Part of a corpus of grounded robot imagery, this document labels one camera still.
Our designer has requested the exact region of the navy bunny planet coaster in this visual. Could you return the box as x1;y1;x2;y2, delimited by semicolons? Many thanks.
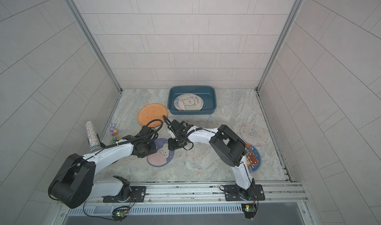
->
147;138;175;168

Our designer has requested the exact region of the cream alpaca coaster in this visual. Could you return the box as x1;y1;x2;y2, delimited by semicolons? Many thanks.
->
174;94;204;111

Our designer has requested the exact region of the orange round coaster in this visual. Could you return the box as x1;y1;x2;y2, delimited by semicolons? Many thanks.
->
137;103;168;126

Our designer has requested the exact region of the teal plastic storage box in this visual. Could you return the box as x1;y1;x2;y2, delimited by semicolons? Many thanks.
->
167;85;217;115

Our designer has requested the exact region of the blue toast bear coaster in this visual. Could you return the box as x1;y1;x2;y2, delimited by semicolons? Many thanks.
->
245;143;262;173

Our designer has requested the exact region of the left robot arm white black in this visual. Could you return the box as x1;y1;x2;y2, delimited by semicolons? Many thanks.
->
48;136;157;209

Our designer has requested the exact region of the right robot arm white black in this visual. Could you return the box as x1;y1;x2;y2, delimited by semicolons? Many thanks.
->
163;116;258;201

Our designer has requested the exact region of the small yellow object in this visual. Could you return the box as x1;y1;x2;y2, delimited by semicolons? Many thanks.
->
110;137;121;144

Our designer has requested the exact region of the small purple bunny figurine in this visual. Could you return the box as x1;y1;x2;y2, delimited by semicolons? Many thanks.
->
109;123;119;136

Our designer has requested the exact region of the glitter silver cylinder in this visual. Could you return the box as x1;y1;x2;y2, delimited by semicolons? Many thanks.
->
85;121;103;153

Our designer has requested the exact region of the left controller board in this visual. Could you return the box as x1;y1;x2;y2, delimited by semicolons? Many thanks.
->
112;206;131;222

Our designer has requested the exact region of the controller board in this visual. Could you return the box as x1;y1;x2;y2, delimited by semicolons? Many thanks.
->
241;203;258;219
112;206;131;222

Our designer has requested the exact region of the right controller board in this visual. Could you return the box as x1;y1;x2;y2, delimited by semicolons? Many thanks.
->
241;203;258;219

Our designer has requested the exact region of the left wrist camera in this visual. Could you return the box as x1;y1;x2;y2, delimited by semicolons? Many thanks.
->
136;125;154;141

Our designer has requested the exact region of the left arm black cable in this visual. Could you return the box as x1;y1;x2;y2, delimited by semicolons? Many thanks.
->
105;118;164;150

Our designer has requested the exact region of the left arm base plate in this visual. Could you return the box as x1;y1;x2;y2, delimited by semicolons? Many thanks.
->
103;186;146;203

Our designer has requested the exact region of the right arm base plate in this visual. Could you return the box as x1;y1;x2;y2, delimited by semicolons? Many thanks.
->
220;184;266;201

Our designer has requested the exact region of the aluminium frame rail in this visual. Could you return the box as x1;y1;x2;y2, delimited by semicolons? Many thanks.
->
57;181;308;218

